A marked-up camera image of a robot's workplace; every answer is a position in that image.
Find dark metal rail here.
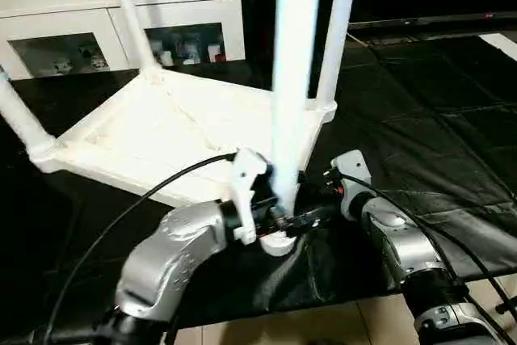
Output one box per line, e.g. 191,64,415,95
347,11,517,32

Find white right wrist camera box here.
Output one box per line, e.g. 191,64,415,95
332,149,373,199

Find black work mat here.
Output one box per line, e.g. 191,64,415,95
0,26,517,338

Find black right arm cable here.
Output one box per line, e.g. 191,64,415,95
339,170,517,301

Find white glass-door cabinet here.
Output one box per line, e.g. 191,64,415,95
0,0,246,81

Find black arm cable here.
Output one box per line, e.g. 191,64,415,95
339,170,517,301
39,151,240,345

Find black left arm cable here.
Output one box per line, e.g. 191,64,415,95
39,151,240,345

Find red bottle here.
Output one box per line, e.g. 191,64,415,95
149,38,162,66

